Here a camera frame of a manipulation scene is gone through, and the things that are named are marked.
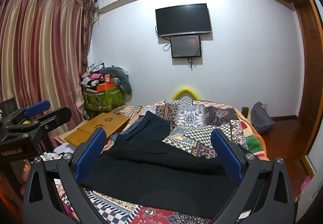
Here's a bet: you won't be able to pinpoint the wooden lap table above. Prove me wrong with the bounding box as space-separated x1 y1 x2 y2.
64 112 130 144

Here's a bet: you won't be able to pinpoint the black monitor cable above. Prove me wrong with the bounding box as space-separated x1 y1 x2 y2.
187 56 200 71

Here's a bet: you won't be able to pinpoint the yellow foam tube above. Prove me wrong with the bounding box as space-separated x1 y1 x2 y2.
172 86 200 101

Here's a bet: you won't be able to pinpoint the orange box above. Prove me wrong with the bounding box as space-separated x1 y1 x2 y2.
96 74 115 92

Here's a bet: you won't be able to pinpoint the brown wooden door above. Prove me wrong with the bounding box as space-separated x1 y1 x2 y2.
293 0 323 179

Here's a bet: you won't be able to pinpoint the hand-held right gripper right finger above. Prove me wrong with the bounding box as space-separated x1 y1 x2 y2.
211 128 296 224

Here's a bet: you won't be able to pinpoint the blue jeans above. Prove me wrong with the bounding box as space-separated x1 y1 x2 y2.
111 119 145 144

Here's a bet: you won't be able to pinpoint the dark teal folded pants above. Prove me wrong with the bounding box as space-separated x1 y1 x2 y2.
117 111 171 149

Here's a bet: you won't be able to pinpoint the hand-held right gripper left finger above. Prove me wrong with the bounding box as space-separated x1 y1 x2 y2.
23 128 111 224

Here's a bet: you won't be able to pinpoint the patchwork printed blanket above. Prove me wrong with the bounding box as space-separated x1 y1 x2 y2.
54 99 268 224

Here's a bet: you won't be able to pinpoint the small black monitor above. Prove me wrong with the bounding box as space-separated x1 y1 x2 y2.
170 35 202 59

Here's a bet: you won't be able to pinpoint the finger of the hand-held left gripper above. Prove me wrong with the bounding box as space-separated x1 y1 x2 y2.
0 99 51 129
7 106 73 136

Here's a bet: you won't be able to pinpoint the grey backpack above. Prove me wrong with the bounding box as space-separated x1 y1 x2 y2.
250 102 275 135

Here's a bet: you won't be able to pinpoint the striped pink curtain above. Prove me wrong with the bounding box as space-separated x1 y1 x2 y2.
0 0 96 123

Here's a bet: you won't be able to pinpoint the pile of clothes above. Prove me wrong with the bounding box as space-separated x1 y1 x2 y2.
81 61 106 92

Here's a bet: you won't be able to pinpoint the zigzag patterned pillow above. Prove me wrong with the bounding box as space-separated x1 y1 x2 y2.
115 105 145 118

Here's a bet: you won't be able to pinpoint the green storage box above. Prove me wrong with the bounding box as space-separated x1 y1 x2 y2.
83 86 126 119

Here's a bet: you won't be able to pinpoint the black pants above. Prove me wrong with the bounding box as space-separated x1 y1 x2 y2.
81 141 246 219

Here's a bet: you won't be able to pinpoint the colourful fleece blanket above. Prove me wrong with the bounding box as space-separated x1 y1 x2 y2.
241 113 267 161

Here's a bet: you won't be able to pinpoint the black wall television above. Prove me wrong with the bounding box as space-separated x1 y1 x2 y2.
155 3 212 37

